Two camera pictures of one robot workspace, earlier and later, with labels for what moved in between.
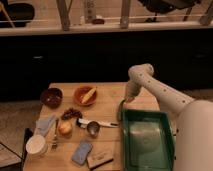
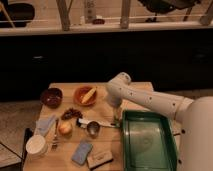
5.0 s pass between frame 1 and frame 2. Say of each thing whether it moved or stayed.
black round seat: stayed
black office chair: stayed
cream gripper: moved
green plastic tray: stayed
